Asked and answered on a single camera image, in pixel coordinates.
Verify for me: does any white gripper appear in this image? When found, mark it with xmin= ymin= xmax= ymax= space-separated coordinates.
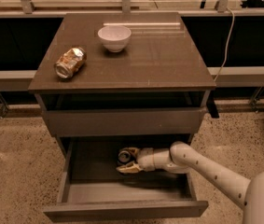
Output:
xmin=117 ymin=147 xmax=154 ymax=174

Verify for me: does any blue pepsi can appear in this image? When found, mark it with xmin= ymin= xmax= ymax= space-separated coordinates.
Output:
xmin=118 ymin=150 xmax=132 ymax=165

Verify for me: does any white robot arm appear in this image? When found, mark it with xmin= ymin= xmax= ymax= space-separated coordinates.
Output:
xmin=117 ymin=141 xmax=264 ymax=224

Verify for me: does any top grey drawer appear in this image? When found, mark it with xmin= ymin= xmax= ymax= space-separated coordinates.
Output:
xmin=43 ymin=108 xmax=206 ymax=137

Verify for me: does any open middle drawer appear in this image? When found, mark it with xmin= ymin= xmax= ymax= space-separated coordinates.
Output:
xmin=43 ymin=136 xmax=208 ymax=223

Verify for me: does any grey drawer cabinet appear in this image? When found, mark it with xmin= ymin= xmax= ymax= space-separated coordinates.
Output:
xmin=29 ymin=13 xmax=215 ymax=151

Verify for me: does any crushed gold can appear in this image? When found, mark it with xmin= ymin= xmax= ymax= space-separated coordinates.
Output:
xmin=54 ymin=47 xmax=87 ymax=79

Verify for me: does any white ceramic bowl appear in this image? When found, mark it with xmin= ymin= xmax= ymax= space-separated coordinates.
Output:
xmin=98 ymin=25 xmax=132 ymax=52

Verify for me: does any white cable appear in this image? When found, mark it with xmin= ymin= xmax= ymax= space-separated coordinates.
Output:
xmin=213 ymin=7 xmax=236 ymax=82

